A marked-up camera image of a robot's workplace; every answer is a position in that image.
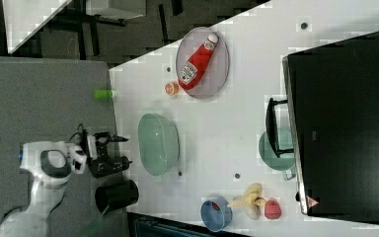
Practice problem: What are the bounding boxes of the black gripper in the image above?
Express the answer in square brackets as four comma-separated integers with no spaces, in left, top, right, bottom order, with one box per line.
[85,132,133,178]

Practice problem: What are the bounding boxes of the green plastic strainer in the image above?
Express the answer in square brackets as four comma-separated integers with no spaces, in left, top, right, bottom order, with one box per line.
[137,114,180,176]

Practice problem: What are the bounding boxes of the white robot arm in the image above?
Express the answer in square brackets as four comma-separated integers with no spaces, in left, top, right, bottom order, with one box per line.
[0,132,131,237]

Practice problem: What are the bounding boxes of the black cylinder near edge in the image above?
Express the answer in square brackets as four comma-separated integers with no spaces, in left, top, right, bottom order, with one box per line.
[95,180,139,213]

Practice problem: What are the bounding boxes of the green cylinder object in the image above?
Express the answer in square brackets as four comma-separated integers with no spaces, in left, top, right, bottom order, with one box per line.
[94,89,116,100]

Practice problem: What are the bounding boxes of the orange slice toy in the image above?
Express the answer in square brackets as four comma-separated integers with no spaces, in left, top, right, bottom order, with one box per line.
[165,82,179,96]

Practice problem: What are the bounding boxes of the red toy in cup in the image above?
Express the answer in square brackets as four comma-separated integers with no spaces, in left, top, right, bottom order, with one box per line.
[212,202,220,211]

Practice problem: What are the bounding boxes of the red ketchup bottle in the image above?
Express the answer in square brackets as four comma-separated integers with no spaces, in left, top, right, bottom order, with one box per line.
[179,33,219,90]

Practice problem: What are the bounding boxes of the blue plastic cup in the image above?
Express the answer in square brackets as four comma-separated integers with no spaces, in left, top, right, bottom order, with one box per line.
[200,197,233,232]

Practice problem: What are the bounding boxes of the grey round plate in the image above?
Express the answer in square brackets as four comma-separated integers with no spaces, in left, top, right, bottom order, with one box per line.
[176,27,230,99]

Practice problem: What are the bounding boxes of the yellow banana toy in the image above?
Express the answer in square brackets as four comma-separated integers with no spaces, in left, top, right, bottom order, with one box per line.
[227,183,266,207]

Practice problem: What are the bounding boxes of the white garlic toy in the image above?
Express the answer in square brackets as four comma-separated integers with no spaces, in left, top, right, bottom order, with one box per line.
[245,205,261,220]

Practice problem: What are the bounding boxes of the red strawberry toy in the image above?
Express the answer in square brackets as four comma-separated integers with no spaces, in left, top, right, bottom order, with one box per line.
[265,199,281,219]

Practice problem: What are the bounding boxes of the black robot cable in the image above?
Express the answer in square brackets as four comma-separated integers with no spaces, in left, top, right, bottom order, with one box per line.
[68,122,85,142]

